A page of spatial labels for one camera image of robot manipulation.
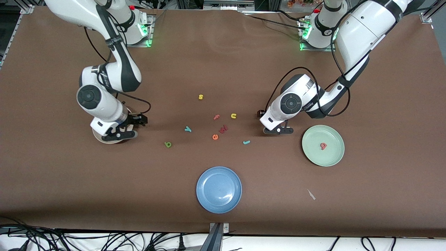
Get light green plate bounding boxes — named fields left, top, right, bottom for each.
left=302, top=125, right=345, bottom=167

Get blue plate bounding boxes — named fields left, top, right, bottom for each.
left=196, top=166, right=242, bottom=214

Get grey metal box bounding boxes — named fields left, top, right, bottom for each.
left=203, top=0, right=255, bottom=10

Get long black right arm cable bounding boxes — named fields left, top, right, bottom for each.
left=84, top=26, right=152, bottom=115

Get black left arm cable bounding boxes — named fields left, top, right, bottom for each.
left=266, top=0, right=370, bottom=117

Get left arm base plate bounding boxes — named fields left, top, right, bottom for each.
left=298, top=17, right=337, bottom=52

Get black cable on table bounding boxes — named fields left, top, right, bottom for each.
left=244, top=10, right=309, bottom=32

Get metal clamp bracket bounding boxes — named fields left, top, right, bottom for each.
left=208, top=222, right=230, bottom=251

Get tangled black cables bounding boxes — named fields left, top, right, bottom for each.
left=0, top=216, right=209, bottom=251

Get aluminium frame rail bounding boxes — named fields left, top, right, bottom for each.
left=0, top=0, right=35, bottom=68
left=420, top=0, right=446, bottom=24

